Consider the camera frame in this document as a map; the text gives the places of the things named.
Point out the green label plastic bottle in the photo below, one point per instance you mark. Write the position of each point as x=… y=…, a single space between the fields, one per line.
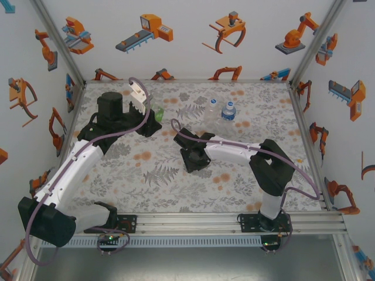
x=159 y=114

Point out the clear unlabelled plastic bottle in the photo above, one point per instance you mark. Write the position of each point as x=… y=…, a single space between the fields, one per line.
x=213 y=117

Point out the blue label plastic bottle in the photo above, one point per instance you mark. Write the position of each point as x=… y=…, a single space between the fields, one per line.
x=228 y=113

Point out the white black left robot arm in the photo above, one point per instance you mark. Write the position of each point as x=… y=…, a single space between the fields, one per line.
x=67 y=172

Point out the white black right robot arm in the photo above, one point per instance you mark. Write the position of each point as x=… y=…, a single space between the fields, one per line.
x=231 y=152

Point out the floral patterned table cover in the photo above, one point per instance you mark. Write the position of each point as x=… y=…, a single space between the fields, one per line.
x=146 y=193

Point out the grey metal base panel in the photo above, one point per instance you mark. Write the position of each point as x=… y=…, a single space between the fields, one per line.
x=187 y=266

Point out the small green-lit circuit board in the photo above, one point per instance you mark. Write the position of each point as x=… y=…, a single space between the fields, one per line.
x=109 y=238
x=271 y=243

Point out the aluminium side frame rail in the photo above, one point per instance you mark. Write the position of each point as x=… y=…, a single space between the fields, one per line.
x=306 y=131
x=74 y=117

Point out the aluminium front mounting rail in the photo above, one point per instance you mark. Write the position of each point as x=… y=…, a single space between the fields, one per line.
x=187 y=224

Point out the aluminium back frame rail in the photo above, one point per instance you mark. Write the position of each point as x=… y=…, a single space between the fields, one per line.
x=187 y=80

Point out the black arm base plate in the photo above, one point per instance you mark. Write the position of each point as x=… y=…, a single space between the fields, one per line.
x=132 y=224
x=247 y=224

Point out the aluminium frame post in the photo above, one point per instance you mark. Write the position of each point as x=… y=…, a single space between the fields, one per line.
x=58 y=44
x=319 y=41

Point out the aluminium frame leg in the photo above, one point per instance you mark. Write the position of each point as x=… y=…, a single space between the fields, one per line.
x=348 y=266
x=26 y=269

